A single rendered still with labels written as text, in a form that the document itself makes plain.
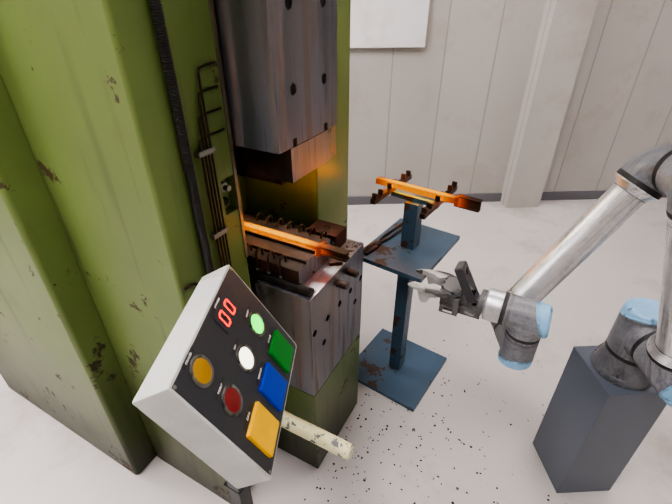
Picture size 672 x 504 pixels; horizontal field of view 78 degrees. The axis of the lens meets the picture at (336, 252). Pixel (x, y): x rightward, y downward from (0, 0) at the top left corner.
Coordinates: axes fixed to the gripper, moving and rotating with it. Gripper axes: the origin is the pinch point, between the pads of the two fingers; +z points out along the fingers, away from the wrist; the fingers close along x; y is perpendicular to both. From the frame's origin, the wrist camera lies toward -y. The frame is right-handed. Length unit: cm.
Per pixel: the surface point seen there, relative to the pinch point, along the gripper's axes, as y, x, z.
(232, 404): -9, -65, 12
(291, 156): -34.7, -12.3, 33.0
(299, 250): 0.7, -3.4, 38.4
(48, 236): -14, -49, 91
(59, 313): 11, -54, 92
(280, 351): -2.0, -44.9, 16.7
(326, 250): -0.9, -1.4, 29.4
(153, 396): -18, -74, 19
